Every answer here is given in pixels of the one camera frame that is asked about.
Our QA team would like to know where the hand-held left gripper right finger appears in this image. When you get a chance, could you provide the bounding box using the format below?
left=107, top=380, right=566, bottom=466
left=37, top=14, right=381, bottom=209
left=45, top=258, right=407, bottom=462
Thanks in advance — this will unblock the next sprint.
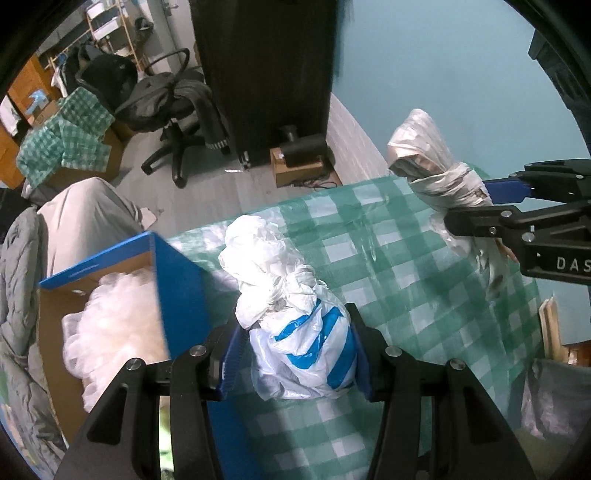
left=344, top=302, right=536, bottom=480

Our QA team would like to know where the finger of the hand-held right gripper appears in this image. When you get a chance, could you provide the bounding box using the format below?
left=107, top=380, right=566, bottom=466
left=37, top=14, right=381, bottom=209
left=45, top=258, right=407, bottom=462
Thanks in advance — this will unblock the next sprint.
left=482, top=158, right=591, bottom=206
left=443, top=200, right=591, bottom=246

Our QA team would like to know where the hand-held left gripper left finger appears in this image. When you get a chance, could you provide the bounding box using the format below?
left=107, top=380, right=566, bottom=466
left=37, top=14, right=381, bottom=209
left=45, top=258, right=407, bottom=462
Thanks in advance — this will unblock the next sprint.
left=55, top=323, right=245, bottom=480

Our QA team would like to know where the white blue-striped plastic bag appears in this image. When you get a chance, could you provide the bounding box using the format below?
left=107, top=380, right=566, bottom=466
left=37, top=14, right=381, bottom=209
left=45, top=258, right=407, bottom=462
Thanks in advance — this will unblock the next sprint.
left=218, top=215, right=358, bottom=401

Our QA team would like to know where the blue-rimmed cardboard box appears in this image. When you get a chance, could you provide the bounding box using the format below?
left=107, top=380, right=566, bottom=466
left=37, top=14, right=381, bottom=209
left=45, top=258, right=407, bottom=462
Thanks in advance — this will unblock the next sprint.
left=37, top=231, right=218, bottom=444

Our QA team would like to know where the translucent white plastic bag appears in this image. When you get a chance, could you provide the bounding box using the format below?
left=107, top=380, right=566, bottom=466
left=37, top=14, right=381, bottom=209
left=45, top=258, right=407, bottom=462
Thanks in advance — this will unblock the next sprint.
left=387, top=108, right=509, bottom=301

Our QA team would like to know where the white mesh bath loofah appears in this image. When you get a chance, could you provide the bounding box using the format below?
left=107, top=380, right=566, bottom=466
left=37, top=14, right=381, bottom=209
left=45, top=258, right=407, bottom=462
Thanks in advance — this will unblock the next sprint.
left=61, top=270, right=174, bottom=414

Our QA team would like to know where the green checked tablecloth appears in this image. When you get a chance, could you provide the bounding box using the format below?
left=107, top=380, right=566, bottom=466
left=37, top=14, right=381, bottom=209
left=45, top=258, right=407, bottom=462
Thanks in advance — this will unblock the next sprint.
left=166, top=168, right=548, bottom=480

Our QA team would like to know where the clear plastic bag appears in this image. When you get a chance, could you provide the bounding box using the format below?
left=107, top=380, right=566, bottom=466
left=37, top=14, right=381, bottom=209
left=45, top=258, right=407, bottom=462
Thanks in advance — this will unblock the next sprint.
left=519, top=357, right=591, bottom=439

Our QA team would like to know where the black cylindrical device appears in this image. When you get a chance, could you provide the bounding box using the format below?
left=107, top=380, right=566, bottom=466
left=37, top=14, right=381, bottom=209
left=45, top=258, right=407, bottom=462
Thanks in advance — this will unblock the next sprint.
left=279, top=124, right=331, bottom=168

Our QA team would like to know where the small brown cardboard box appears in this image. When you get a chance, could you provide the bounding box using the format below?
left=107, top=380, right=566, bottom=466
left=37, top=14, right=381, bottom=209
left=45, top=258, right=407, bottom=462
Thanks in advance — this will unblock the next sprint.
left=269, top=147, right=335, bottom=188

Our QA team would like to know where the grey quilted duvet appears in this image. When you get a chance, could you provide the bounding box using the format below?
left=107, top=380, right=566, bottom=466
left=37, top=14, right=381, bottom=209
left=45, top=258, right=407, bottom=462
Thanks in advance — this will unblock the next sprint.
left=0, top=208, right=70, bottom=467

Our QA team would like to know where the large brown cardboard box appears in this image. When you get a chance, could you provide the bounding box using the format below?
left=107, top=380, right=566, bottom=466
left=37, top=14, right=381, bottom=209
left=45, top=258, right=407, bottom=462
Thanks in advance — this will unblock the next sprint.
left=44, top=129, right=125, bottom=183

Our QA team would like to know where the black wardrobe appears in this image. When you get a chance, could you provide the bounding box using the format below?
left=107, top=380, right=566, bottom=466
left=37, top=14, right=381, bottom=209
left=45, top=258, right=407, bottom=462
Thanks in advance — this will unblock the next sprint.
left=191, top=0, right=349, bottom=169

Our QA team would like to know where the black jacket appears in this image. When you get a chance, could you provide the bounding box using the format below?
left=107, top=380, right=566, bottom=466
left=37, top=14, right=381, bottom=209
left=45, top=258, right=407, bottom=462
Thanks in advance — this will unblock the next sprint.
left=115, top=71, right=229, bottom=151

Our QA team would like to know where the green checked cloth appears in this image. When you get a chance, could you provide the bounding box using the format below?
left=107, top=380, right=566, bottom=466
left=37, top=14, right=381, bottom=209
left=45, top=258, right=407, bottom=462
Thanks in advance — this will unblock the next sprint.
left=16, top=87, right=116, bottom=185

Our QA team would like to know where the black office chair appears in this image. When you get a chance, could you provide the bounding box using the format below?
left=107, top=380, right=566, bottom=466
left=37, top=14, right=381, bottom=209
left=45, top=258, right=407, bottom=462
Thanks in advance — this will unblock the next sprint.
left=76, top=47, right=232, bottom=188

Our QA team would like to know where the small printed cardboard box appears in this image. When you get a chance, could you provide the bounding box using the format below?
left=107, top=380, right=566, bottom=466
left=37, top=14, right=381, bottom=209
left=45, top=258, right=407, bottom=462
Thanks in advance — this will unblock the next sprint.
left=23, top=90, right=63, bottom=125

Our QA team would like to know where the orange-brown cabinet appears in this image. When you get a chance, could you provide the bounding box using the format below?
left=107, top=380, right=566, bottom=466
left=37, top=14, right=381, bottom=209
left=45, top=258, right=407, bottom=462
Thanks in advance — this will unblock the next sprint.
left=0, top=55, right=51, bottom=190

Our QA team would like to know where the wooden shelf rack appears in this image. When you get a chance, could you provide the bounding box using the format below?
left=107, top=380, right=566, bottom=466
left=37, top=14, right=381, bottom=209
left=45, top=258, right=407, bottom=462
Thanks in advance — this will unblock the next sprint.
left=85, top=0, right=153, bottom=70

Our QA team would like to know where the light wooden frame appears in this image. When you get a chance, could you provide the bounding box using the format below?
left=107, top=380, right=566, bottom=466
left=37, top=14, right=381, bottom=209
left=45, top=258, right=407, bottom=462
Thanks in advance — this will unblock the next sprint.
left=538, top=298, right=591, bottom=365

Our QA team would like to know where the black cable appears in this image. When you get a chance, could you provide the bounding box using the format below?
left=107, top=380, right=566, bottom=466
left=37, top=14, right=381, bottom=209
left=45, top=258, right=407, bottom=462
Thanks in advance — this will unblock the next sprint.
left=295, top=178, right=345, bottom=191

